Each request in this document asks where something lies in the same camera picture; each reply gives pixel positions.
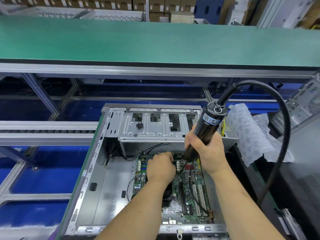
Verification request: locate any person's left hand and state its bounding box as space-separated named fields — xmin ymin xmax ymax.
xmin=145 ymin=151 xmax=177 ymax=188

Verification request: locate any person's right hand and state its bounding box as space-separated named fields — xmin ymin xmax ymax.
xmin=184 ymin=125 xmax=233 ymax=178

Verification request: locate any green RAM stick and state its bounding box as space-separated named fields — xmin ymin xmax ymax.
xmin=135 ymin=157 xmax=151 ymax=183

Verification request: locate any black electric screwdriver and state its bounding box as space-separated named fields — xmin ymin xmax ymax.
xmin=176 ymin=101 xmax=229 ymax=173

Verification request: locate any grey power supply unit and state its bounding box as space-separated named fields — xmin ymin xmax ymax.
xmin=220 ymin=117 xmax=239 ymax=143

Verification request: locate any green motherboard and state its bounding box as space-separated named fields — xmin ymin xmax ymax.
xmin=129 ymin=151 xmax=217 ymax=224

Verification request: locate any black and silver computer case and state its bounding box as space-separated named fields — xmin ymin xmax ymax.
xmin=60 ymin=103 xmax=241 ymax=237

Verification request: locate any person's left forearm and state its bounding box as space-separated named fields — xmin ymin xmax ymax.
xmin=95 ymin=178 xmax=174 ymax=240

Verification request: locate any person's right forearm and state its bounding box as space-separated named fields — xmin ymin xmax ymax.
xmin=210 ymin=164 xmax=286 ymax=240

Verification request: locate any dark grey case side panel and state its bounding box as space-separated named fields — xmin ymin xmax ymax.
xmin=280 ymin=122 xmax=320 ymax=218

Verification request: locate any grey computer tower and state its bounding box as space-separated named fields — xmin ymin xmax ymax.
xmin=272 ymin=72 xmax=320 ymax=134

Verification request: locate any white bubble wrap bag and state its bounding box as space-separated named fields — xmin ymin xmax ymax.
xmin=227 ymin=102 xmax=295 ymax=167

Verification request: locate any silver hard drive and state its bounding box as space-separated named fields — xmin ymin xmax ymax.
xmin=277 ymin=208 xmax=306 ymax=240

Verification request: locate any green conveyor belt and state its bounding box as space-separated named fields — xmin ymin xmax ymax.
xmin=0 ymin=16 xmax=320 ymax=68

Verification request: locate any stack of cardboard boxes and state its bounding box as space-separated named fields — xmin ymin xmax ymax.
xmin=0 ymin=0 xmax=198 ymax=22

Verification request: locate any aluminium roller conveyor rail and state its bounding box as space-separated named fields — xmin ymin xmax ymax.
xmin=0 ymin=120 xmax=101 ymax=147

